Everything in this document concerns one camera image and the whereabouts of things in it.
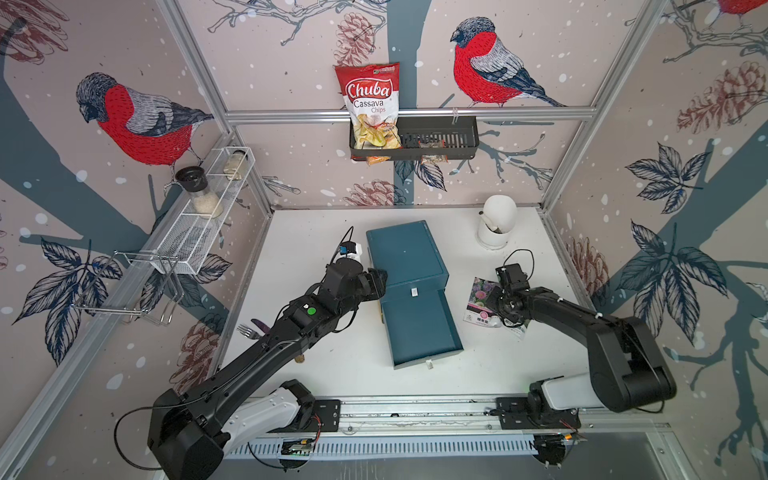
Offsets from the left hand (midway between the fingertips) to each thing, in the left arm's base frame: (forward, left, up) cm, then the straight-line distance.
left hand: (386, 270), depth 75 cm
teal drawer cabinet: (-5, -8, -14) cm, 17 cm away
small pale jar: (+31, +46, +11) cm, 57 cm away
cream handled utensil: (+26, -35, -11) cm, 45 cm away
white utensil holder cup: (+30, -39, -9) cm, 50 cm away
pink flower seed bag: (-1, -29, -23) cm, 37 cm away
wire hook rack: (-12, +51, +12) cm, 53 cm away
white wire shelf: (+3, +49, +8) cm, 49 cm away
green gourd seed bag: (-12, -33, -8) cm, 36 cm away
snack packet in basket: (+40, -14, +11) cm, 44 cm away
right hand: (+3, -33, -22) cm, 40 cm away
